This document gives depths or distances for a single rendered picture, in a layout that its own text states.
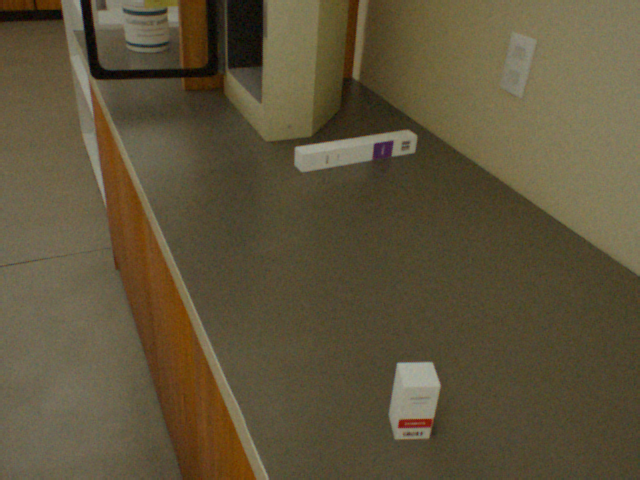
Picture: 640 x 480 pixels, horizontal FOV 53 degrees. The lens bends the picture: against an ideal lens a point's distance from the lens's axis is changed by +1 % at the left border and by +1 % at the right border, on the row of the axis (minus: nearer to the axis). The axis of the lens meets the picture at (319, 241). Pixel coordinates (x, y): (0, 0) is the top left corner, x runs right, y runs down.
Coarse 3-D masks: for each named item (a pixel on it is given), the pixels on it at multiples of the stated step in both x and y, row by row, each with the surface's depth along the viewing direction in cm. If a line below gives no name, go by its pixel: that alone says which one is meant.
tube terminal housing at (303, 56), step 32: (288, 0) 127; (320, 0) 130; (288, 32) 130; (320, 32) 134; (288, 64) 134; (320, 64) 139; (288, 96) 138; (320, 96) 144; (256, 128) 146; (288, 128) 142
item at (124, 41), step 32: (128, 0) 146; (160, 0) 148; (192, 0) 150; (96, 32) 148; (128, 32) 150; (160, 32) 152; (192, 32) 154; (128, 64) 153; (160, 64) 156; (192, 64) 158
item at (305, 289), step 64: (128, 128) 143; (192, 128) 145; (320, 128) 150; (384, 128) 152; (192, 192) 119; (256, 192) 121; (320, 192) 123; (384, 192) 124; (448, 192) 126; (512, 192) 127; (192, 256) 101; (256, 256) 102; (320, 256) 104; (384, 256) 105; (448, 256) 106; (512, 256) 107; (576, 256) 108; (192, 320) 92; (256, 320) 89; (320, 320) 90; (384, 320) 91; (448, 320) 91; (512, 320) 92; (576, 320) 93; (256, 384) 79; (320, 384) 79; (384, 384) 80; (448, 384) 81; (512, 384) 81; (576, 384) 82; (256, 448) 70; (320, 448) 71; (384, 448) 71; (448, 448) 72; (512, 448) 73; (576, 448) 73
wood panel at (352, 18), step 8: (352, 0) 172; (352, 8) 173; (352, 16) 174; (352, 24) 176; (352, 32) 177; (352, 40) 178; (352, 48) 179; (352, 56) 181; (344, 64) 181; (352, 64) 182; (344, 72) 182; (352, 72) 183; (184, 80) 165; (192, 80) 165; (200, 80) 166; (208, 80) 167; (216, 80) 168; (184, 88) 166; (192, 88) 166; (200, 88) 167; (208, 88) 168
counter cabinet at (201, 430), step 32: (96, 128) 219; (128, 192) 166; (128, 224) 180; (128, 256) 196; (160, 256) 132; (128, 288) 215; (160, 288) 141; (160, 320) 151; (160, 352) 162; (192, 352) 116; (160, 384) 175; (192, 384) 122; (192, 416) 129; (224, 416) 98; (192, 448) 137; (224, 448) 103
